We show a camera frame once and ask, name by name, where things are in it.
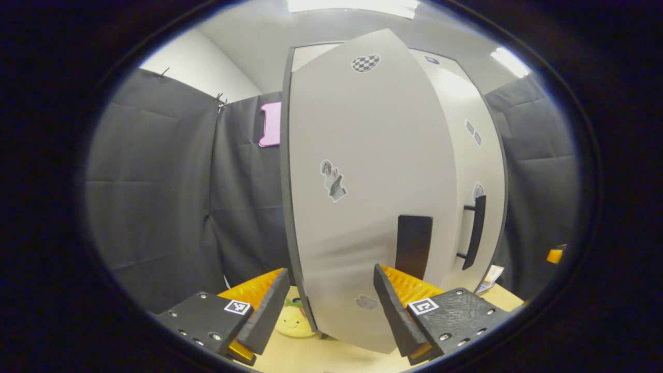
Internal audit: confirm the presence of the small ceiling light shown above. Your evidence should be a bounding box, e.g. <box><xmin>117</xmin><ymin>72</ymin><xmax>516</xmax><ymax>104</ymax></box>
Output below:
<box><xmin>489</xmin><ymin>48</ymin><xmax>532</xmax><ymax>79</ymax></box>

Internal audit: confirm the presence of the grey shoe cabinet door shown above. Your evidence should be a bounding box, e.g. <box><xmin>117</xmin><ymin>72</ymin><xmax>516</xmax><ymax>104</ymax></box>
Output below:
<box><xmin>287</xmin><ymin>28</ymin><xmax>460</xmax><ymax>355</ymax></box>
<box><xmin>414</xmin><ymin>67</ymin><xmax>506</xmax><ymax>294</ymax></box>

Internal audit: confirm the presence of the black backdrop cloth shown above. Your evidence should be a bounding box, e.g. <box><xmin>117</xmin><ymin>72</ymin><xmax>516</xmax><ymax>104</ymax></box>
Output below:
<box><xmin>85</xmin><ymin>67</ymin><xmax>291</xmax><ymax>312</ymax></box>
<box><xmin>484</xmin><ymin>75</ymin><xmax>581</xmax><ymax>302</ymax></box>

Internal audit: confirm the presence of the yellow plush toy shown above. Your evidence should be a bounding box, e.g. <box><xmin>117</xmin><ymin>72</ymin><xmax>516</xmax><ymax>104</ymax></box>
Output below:
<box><xmin>275</xmin><ymin>299</ymin><xmax>317</xmax><ymax>339</ymax></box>

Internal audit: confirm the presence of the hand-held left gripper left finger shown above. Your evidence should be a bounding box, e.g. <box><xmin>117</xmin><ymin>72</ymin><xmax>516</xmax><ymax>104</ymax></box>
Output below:
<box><xmin>155</xmin><ymin>268</ymin><xmax>291</xmax><ymax>366</ymax></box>

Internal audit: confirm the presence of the large ceiling light panel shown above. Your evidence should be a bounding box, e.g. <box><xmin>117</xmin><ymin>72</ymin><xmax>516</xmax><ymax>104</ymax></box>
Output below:
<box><xmin>287</xmin><ymin>0</ymin><xmax>420</xmax><ymax>19</ymax></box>

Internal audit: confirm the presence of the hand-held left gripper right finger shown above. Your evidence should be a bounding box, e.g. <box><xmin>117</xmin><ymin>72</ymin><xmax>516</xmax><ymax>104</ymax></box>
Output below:
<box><xmin>373</xmin><ymin>263</ymin><xmax>520</xmax><ymax>366</ymax></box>

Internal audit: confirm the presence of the grey shoe cabinet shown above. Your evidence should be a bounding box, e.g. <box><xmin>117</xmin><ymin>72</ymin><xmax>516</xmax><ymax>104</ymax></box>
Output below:
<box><xmin>280</xmin><ymin>41</ymin><xmax>508</xmax><ymax>338</ymax></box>

